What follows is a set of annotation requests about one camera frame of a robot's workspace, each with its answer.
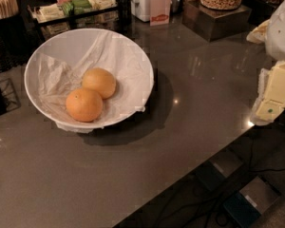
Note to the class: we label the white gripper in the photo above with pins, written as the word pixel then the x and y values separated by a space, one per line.
pixel 281 32

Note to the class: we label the orange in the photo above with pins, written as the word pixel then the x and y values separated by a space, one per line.
pixel 84 105
pixel 100 80

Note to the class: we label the white bowl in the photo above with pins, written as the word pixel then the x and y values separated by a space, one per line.
pixel 63 45

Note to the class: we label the pink sign card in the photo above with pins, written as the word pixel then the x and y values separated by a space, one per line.
pixel 159 12

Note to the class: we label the grey box under table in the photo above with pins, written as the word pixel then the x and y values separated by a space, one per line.
pixel 248 204
pixel 216 170

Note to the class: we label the white paper liner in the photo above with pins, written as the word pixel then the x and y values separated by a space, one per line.
pixel 123 67

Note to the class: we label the black tray of tea bags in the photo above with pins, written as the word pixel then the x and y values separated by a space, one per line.
pixel 65 13

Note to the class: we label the black wire rack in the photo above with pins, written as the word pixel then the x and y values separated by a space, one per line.
pixel 9 99

